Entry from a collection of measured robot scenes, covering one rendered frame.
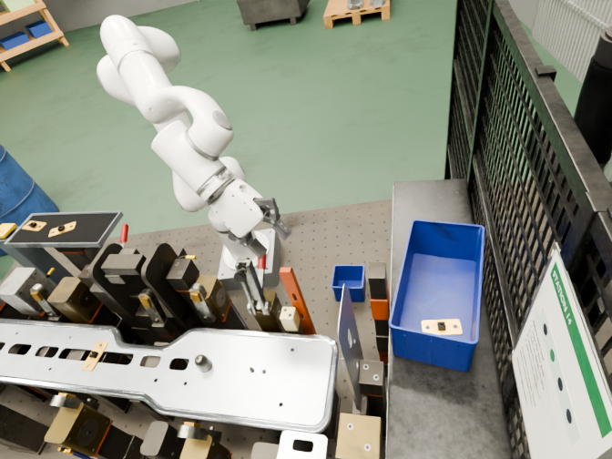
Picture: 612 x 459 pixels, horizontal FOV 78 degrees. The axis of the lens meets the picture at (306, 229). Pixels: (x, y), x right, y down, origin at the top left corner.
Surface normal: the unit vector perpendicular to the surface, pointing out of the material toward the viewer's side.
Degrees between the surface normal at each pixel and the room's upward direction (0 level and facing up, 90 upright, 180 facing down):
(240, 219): 77
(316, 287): 0
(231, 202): 71
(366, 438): 0
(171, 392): 0
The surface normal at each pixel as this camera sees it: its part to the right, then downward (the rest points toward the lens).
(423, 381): -0.20, -0.69
